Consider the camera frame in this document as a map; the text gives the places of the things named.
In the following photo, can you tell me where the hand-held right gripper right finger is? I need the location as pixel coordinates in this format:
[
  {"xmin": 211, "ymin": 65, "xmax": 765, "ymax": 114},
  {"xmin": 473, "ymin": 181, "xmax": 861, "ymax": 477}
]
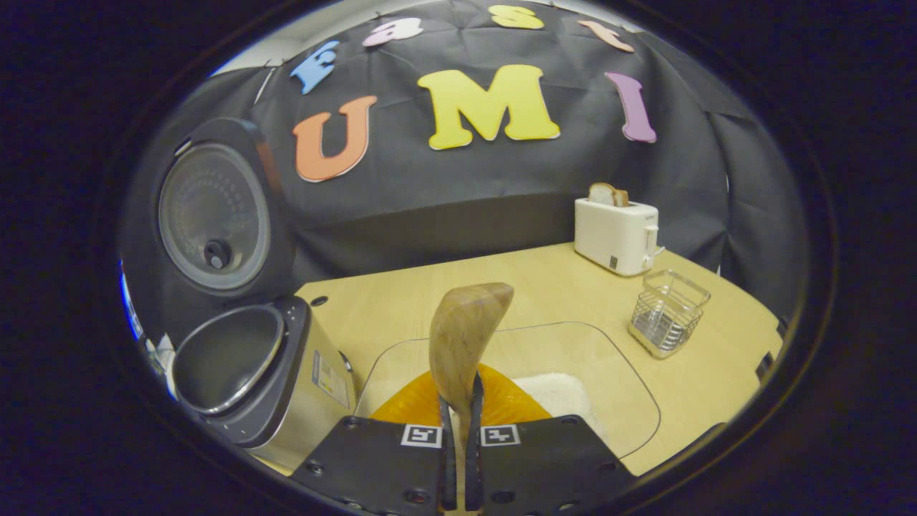
[{"xmin": 464, "ymin": 364, "xmax": 638, "ymax": 516}]

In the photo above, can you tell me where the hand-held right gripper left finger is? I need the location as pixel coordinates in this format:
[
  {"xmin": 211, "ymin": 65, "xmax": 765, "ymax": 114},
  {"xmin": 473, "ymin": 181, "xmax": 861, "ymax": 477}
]
[{"xmin": 290, "ymin": 362, "xmax": 459, "ymax": 516}]

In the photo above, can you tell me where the wooden spoon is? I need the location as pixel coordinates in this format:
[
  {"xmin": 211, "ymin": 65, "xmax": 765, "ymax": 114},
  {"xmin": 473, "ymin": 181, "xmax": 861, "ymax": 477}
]
[{"xmin": 428, "ymin": 282, "xmax": 515, "ymax": 516}]

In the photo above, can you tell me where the metal wire chopstick holder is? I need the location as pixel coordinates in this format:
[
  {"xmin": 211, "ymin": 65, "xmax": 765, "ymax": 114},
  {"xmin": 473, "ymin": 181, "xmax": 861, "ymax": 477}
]
[{"xmin": 628, "ymin": 269, "xmax": 712, "ymax": 360}]

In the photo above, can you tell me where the black and silver rice cooker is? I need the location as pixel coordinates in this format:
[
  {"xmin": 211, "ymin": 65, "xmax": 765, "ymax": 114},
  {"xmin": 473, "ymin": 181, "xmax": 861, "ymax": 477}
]
[{"xmin": 118, "ymin": 117, "xmax": 359, "ymax": 474}]

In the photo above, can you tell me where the clear plastic tray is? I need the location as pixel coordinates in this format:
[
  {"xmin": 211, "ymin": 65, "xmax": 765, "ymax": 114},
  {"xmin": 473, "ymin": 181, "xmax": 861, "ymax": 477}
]
[{"xmin": 355, "ymin": 321, "xmax": 661, "ymax": 459}]

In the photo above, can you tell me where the white toaster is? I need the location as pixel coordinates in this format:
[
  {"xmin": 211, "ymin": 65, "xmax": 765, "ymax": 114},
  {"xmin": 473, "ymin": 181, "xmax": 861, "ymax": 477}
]
[{"xmin": 574, "ymin": 197, "xmax": 666, "ymax": 277}]

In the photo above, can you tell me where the toasted bread slice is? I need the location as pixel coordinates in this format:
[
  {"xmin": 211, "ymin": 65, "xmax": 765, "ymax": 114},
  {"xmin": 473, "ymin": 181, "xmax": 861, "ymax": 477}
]
[{"xmin": 588, "ymin": 182, "xmax": 630, "ymax": 209}]

